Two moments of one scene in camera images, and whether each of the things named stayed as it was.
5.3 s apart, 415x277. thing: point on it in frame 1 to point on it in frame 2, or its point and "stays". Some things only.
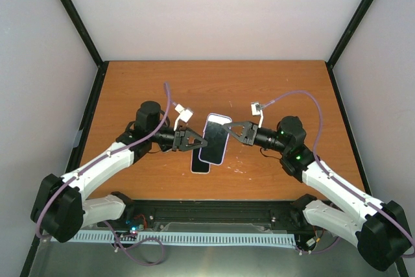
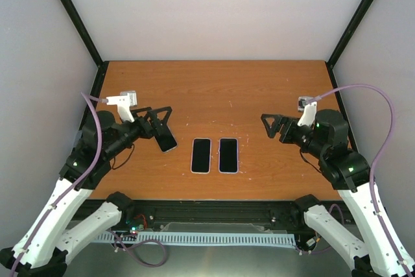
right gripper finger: (246, 126) to (271, 130)
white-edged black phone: (197, 165) stays
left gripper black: (181, 141) to (150, 132)
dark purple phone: (216, 135) to (228, 156)
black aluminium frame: (211, 215) stays
